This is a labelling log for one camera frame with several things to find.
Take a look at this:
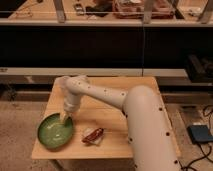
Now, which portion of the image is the tray of items on shelf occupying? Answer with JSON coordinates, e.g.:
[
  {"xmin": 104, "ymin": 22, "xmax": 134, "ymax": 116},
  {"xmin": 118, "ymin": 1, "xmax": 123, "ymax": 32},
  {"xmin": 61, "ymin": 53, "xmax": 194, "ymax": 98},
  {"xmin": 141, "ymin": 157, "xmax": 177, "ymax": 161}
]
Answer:
[{"xmin": 113, "ymin": 0, "xmax": 175, "ymax": 19}]

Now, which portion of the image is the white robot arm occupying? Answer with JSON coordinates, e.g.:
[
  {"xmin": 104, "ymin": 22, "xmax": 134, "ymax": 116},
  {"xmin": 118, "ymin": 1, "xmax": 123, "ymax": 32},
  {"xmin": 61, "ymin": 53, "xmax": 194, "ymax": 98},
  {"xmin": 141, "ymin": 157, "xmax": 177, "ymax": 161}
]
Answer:
[{"xmin": 58, "ymin": 76, "xmax": 181, "ymax": 171}]

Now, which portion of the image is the long wooden shelf bench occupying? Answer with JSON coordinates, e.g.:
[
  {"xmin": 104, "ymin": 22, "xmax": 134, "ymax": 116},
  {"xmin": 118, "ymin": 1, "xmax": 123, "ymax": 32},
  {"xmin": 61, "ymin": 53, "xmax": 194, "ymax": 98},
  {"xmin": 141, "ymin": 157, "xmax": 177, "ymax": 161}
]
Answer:
[{"xmin": 0, "ymin": 0, "xmax": 213, "ymax": 27}]

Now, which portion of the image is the white plastic cup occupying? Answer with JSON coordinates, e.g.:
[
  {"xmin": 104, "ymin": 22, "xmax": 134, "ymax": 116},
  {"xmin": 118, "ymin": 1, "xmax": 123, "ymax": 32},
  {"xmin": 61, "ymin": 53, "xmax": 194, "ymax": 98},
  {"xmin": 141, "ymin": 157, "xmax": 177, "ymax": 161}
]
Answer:
[{"xmin": 59, "ymin": 76, "xmax": 68, "ymax": 89}]

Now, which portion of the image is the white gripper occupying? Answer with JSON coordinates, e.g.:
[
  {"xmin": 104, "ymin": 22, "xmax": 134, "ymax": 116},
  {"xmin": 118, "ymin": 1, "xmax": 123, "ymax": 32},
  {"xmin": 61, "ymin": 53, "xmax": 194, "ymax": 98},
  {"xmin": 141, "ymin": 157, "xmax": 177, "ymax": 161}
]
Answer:
[{"xmin": 59, "ymin": 94, "xmax": 80, "ymax": 124}]

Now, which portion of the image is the red brown snack packet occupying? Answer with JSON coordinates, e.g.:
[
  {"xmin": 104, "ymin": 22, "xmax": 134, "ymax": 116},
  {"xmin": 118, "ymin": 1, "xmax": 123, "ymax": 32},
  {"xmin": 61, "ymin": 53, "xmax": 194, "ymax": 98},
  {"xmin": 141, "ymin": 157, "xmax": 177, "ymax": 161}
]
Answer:
[{"xmin": 82, "ymin": 128, "xmax": 104, "ymax": 145}]

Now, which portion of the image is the dark blue box on floor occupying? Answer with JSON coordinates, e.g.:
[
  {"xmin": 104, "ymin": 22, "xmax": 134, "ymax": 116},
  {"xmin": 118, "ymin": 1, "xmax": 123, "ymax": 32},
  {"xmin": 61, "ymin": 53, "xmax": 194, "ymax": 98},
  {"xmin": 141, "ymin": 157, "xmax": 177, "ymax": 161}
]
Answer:
[{"xmin": 187, "ymin": 125, "xmax": 213, "ymax": 144}]

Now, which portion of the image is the wooden table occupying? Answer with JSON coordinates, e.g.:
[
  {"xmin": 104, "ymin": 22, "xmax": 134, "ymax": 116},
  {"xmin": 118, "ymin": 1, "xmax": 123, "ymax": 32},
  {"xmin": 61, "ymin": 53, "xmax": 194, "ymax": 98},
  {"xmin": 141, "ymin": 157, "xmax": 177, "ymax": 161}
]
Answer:
[{"xmin": 32, "ymin": 77, "xmax": 179, "ymax": 168}]

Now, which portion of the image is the green ceramic bowl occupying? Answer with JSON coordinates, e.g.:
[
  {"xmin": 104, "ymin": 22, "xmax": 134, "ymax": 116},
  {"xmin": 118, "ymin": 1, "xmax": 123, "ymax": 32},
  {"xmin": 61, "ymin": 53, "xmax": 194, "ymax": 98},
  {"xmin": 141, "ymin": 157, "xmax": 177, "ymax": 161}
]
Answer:
[{"xmin": 37, "ymin": 113, "xmax": 74, "ymax": 149}]

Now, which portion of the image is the black floor cable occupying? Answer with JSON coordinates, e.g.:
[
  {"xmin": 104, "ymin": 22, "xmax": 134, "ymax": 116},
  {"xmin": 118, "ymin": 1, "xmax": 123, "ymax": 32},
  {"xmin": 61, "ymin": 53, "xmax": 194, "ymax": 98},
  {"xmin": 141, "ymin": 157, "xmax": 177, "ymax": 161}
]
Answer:
[{"xmin": 179, "ymin": 105, "xmax": 213, "ymax": 171}]

